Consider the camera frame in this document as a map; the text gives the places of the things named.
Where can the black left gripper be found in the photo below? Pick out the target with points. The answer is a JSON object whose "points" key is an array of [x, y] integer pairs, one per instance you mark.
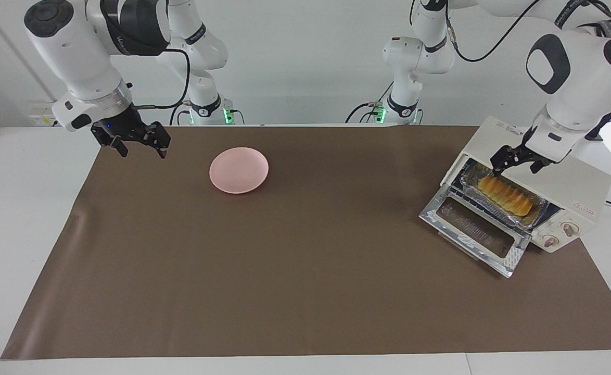
{"points": [[526, 151]]}

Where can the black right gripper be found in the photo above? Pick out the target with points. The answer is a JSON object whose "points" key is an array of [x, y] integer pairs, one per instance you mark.
{"points": [[128, 127]]}

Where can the golden ridged bread loaf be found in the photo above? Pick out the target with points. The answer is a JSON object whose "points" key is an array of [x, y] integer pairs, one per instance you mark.
{"points": [[506, 197]]}

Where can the aluminium foil tray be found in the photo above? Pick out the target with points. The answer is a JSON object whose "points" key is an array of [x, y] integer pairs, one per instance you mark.
{"points": [[472, 185]]}

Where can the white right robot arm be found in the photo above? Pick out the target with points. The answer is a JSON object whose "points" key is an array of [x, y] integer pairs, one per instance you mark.
{"points": [[71, 52]]}

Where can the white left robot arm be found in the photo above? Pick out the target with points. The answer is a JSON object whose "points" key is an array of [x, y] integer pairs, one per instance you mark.
{"points": [[581, 78]]}

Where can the cream toaster oven body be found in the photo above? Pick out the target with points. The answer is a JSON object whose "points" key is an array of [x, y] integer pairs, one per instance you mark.
{"points": [[581, 187]]}

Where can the cream oven knob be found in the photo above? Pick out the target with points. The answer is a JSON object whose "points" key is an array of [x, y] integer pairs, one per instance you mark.
{"points": [[570, 229], [551, 240]]}

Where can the pink round plate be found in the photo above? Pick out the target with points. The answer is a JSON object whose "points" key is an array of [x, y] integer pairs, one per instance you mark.
{"points": [[239, 171]]}

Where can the brown table mat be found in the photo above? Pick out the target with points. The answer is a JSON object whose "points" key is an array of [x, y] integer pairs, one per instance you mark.
{"points": [[336, 291]]}

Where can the silver foil-lined frame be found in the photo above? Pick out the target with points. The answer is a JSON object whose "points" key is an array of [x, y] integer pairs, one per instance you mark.
{"points": [[433, 214]]}

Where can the white wall power socket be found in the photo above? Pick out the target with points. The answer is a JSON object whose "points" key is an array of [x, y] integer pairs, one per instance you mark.
{"points": [[40, 119]]}

